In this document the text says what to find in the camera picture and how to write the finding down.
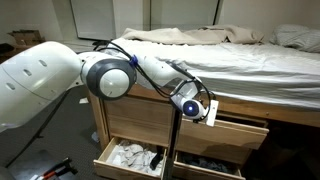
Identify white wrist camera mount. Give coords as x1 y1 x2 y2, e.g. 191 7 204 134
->
206 100 219 127

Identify beige blanket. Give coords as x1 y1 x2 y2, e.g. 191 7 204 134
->
121 25 264 45

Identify cardboard box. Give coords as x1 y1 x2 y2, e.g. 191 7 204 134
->
10 30 45 46

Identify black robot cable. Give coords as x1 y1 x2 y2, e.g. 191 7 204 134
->
6 89 71 168

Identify wooden bed frame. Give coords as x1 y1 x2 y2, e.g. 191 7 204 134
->
79 63 320 168

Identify grey striped pillow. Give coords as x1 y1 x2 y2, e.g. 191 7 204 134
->
269 24 320 53

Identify black camera tripod pole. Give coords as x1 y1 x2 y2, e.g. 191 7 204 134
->
163 110 182 180

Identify black object in drawer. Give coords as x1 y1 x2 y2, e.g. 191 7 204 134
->
149 146 164 170

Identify dark clothes in drawer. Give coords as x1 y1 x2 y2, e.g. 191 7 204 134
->
181 155 233 173

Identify red black tool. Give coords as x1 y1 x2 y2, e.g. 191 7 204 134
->
30 157 78 180

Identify white crumpled clothes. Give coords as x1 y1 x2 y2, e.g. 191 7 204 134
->
107 140 163 175

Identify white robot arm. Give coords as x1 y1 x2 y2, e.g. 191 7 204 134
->
0 41 210 131

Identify white mattress with sheet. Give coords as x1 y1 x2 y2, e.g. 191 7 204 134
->
114 38 320 109

